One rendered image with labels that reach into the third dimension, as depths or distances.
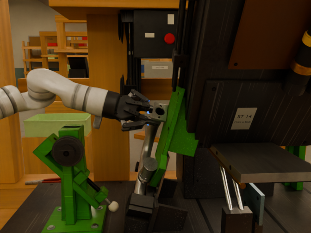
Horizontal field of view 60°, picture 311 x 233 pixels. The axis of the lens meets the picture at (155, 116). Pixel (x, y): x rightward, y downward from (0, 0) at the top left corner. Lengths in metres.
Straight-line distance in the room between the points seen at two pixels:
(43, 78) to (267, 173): 0.55
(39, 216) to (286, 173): 0.66
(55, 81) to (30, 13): 10.97
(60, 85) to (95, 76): 0.30
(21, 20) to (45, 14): 0.93
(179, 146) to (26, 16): 11.22
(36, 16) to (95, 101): 10.92
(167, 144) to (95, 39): 0.52
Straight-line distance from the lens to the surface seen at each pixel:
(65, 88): 0.73
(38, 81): 0.73
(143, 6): 0.90
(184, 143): 0.68
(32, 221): 0.87
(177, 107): 0.64
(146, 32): 0.90
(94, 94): 0.72
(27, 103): 0.76
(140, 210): 0.72
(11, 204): 1.04
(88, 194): 0.75
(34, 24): 11.59
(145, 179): 0.71
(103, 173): 1.09
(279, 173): 0.56
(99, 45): 1.01
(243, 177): 0.53
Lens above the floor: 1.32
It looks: 11 degrees down
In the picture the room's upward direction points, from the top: straight up
